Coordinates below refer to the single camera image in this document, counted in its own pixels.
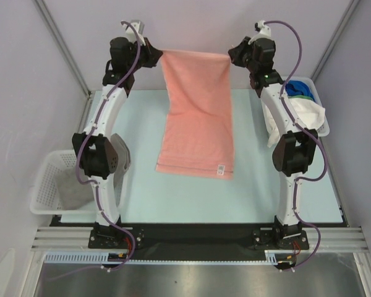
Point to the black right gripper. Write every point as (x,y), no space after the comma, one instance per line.
(238,54)

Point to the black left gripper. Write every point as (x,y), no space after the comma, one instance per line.
(151,54)

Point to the pink towel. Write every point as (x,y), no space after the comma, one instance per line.
(198,137)

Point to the grey terry towel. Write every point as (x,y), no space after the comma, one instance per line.
(103,158)

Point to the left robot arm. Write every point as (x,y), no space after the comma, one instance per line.
(118,81)

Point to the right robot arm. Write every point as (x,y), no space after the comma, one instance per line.
(295,149)

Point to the white basket with towels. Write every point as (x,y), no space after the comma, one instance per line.
(324,130)

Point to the blue towel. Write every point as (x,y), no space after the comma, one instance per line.
(296,88)

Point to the white towel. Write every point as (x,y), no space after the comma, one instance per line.
(310,113)

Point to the empty white perforated basket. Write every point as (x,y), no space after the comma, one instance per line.
(58,191)

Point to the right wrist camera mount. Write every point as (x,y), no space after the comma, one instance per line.
(263,31)

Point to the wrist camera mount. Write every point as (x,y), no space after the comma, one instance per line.
(134,30)
(263,31)

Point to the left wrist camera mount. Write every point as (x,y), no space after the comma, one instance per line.
(134,30)

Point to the left aluminium frame post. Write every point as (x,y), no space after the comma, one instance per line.
(61,44)

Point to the aluminium frame post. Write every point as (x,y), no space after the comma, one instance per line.
(338,32)
(61,44)

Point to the right aluminium frame post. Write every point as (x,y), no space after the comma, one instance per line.
(338,32)

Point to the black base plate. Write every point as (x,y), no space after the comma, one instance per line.
(192,241)

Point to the aluminium rail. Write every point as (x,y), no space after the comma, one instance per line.
(76,238)

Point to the grey slotted cable duct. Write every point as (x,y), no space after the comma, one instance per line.
(85,257)

